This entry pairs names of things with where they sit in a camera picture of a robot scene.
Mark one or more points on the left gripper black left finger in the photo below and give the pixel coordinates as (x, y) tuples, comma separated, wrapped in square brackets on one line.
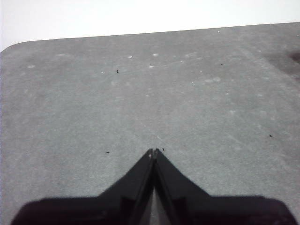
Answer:
[(112, 209)]

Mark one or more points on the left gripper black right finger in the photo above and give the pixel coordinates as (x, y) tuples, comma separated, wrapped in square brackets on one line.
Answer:
[(199, 209)]

